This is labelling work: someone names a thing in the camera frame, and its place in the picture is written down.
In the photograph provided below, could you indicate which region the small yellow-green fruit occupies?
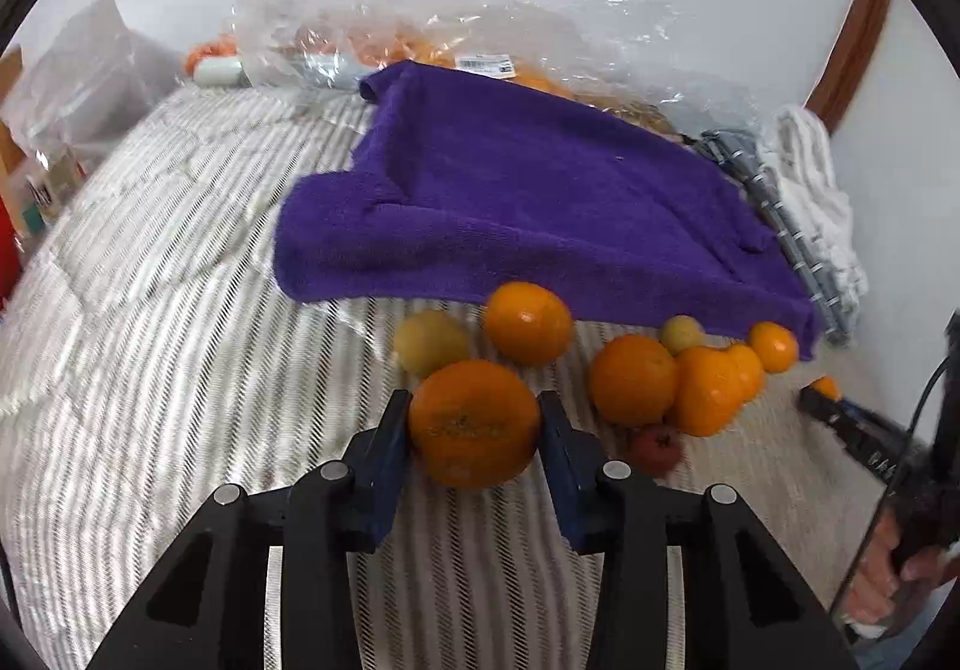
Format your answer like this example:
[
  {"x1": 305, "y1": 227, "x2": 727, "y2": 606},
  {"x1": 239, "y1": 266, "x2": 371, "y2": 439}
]
[{"x1": 659, "y1": 316, "x2": 704, "y2": 356}]

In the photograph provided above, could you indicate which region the person's right hand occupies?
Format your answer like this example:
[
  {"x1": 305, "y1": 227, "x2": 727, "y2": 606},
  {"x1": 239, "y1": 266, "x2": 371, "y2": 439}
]
[{"x1": 839, "y1": 507, "x2": 958, "y2": 624}]

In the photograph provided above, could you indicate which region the small red fruit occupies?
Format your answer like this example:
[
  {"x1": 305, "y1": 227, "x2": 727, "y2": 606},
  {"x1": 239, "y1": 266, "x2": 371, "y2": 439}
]
[{"x1": 626, "y1": 424, "x2": 683, "y2": 478}]

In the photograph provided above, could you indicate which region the clear plastic bag of oranges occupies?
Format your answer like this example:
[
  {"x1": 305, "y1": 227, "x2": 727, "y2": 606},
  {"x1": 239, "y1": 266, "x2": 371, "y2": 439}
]
[{"x1": 231, "y1": 0, "x2": 760, "y2": 140}]

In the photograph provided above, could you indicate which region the clear plastic bag left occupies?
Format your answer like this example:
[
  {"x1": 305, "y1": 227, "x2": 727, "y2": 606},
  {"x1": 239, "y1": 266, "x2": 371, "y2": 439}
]
[{"x1": 2, "y1": 0, "x2": 184, "y2": 169}]

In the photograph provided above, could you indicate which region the large orange group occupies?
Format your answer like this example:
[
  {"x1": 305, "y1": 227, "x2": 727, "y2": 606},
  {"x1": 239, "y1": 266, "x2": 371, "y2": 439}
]
[{"x1": 587, "y1": 335, "x2": 679, "y2": 427}]

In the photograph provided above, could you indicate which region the orange tangerine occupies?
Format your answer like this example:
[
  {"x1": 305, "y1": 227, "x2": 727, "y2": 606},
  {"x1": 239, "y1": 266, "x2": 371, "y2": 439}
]
[{"x1": 667, "y1": 346, "x2": 743, "y2": 438}]

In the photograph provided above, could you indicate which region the grey checked cloth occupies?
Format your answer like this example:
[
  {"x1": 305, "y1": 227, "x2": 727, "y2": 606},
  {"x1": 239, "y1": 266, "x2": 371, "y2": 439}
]
[{"x1": 690, "y1": 128, "x2": 853, "y2": 346}]

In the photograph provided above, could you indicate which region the plastic wrap roll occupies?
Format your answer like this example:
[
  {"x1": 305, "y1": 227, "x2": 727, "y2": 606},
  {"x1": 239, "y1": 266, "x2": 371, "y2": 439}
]
[{"x1": 192, "y1": 55, "x2": 249, "y2": 88}]

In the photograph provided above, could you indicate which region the yellow-green round fruit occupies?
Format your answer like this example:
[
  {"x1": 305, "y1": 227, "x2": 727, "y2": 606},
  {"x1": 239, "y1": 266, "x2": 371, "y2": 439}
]
[{"x1": 394, "y1": 309, "x2": 472, "y2": 379}]

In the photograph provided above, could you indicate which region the striped quilted mattress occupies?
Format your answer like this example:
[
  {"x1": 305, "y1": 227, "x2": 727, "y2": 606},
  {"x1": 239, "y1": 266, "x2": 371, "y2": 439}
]
[{"x1": 2, "y1": 86, "x2": 602, "y2": 668}]

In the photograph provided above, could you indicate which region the white striped towel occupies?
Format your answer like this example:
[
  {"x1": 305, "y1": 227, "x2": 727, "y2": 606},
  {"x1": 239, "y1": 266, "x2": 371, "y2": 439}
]
[{"x1": 758, "y1": 106, "x2": 869, "y2": 345}]

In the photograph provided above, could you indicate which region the brown wooden door frame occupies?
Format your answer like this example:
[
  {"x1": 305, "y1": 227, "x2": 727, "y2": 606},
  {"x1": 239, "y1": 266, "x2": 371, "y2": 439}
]
[{"x1": 805, "y1": 0, "x2": 892, "y2": 133}]

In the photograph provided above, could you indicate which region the small orange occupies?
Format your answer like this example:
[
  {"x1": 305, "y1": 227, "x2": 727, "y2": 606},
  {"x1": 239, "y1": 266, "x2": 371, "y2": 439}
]
[
  {"x1": 747, "y1": 321, "x2": 799, "y2": 374},
  {"x1": 726, "y1": 343, "x2": 766, "y2": 403},
  {"x1": 811, "y1": 376, "x2": 843, "y2": 402}
]

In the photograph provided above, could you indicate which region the red paper bag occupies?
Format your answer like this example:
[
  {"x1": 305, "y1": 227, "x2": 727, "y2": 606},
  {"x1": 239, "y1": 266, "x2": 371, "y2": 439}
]
[{"x1": 0, "y1": 204, "x2": 23, "y2": 304}]

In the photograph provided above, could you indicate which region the purple towel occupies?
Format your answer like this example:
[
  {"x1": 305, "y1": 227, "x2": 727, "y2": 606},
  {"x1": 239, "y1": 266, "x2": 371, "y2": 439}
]
[{"x1": 274, "y1": 62, "x2": 822, "y2": 351}]

